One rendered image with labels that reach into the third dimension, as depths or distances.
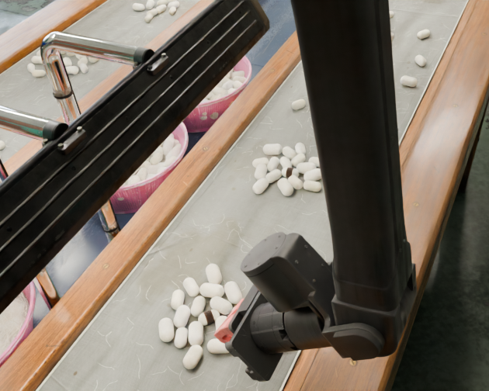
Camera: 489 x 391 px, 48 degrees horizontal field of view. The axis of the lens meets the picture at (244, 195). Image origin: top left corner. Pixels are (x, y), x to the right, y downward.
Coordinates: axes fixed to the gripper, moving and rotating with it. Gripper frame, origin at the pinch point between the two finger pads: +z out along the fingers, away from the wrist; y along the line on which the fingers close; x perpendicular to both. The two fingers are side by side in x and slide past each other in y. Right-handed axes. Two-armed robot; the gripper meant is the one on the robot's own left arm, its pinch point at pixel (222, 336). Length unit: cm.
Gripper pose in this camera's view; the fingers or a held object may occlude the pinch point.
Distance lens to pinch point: 72.1
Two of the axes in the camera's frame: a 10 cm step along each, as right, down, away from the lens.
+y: -4.5, 6.3, -6.3
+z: -6.2, 2.9, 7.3
